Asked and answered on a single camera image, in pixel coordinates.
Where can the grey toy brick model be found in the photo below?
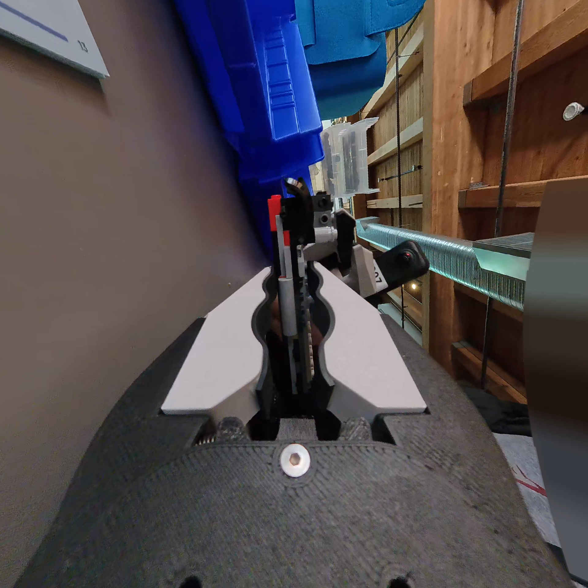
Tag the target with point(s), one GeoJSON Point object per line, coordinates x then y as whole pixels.
{"type": "Point", "coordinates": [294, 220]}

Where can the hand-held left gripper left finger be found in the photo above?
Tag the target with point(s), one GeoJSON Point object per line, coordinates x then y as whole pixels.
{"type": "Point", "coordinates": [216, 367]}

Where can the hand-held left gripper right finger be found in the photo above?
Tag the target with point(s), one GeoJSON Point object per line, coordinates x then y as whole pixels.
{"type": "Point", "coordinates": [372, 367]}

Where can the toy instruction booklet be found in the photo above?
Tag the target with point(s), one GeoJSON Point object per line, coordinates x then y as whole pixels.
{"type": "Point", "coordinates": [46, 27]}

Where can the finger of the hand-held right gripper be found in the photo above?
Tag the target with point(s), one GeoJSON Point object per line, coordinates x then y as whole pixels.
{"type": "Point", "coordinates": [321, 253]}
{"type": "Point", "coordinates": [363, 271]}

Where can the silver ventilation duct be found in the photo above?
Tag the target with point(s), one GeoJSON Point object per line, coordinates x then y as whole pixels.
{"type": "Point", "coordinates": [459, 262]}

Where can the person's right hand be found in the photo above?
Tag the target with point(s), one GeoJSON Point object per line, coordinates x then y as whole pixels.
{"type": "Point", "coordinates": [275, 317]}

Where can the ceiling spotlight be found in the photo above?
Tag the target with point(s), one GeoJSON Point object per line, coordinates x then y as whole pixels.
{"type": "Point", "coordinates": [572, 111]}

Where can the clear plastic drawer stack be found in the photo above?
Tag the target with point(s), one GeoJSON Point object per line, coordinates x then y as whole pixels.
{"type": "Point", "coordinates": [349, 156]}

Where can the blue felt bag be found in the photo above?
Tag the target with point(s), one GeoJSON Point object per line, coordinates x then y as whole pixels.
{"type": "Point", "coordinates": [349, 55]}

